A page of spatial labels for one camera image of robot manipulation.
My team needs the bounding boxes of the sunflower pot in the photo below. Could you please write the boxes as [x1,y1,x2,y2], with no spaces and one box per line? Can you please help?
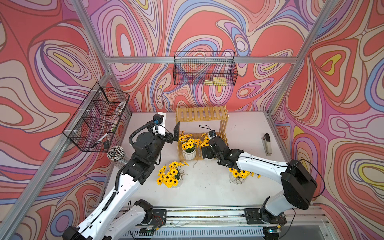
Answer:
[229,168,261,185]
[179,131,200,161]
[156,161,189,188]
[196,133,210,148]

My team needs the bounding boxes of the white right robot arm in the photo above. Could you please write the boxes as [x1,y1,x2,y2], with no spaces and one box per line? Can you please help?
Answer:
[202,136,318,224]

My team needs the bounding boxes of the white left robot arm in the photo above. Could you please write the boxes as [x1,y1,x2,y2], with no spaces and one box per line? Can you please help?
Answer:
[62,120,180,240]

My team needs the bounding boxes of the wooden two-tier shelf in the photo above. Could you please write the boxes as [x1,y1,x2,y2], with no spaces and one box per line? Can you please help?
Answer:
[176,105,229,162]

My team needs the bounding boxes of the white and black stapler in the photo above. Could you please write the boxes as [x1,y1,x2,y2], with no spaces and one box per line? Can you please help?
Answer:
[262,133,273,156]

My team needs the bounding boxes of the clear cup of pencils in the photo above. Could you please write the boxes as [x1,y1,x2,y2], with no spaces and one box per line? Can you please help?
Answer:
[107,146,128,168]

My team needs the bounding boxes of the yellow sticky notes pad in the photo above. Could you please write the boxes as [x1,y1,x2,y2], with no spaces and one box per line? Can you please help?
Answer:
[204,77,228,86]

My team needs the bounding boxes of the white marker in basket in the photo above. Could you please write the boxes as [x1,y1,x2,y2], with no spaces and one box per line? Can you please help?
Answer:
[91,133,109,148]

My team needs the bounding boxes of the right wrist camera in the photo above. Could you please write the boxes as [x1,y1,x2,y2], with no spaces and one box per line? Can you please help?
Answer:
[208,130,217,139]

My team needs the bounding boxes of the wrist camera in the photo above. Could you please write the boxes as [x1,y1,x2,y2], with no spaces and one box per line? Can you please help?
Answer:
[150,112,166,137]
[208,130,217,139]

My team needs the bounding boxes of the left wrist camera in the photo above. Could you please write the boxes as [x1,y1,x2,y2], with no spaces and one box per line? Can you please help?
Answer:
[150,112,166,137]

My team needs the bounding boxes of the black wire basket back wall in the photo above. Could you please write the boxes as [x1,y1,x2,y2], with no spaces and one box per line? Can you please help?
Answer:
[173,50,239,86]

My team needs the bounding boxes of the black wire basket wall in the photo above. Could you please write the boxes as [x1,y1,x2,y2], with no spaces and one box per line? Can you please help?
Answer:
[173,50,239,86]
[63,83,130,153]

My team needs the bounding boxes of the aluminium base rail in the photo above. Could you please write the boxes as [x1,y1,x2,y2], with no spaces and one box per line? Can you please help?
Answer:
[80,205,334,240]

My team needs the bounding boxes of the black wire basket left wall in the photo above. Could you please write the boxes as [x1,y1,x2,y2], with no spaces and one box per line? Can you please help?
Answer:
[63,83,130,153]

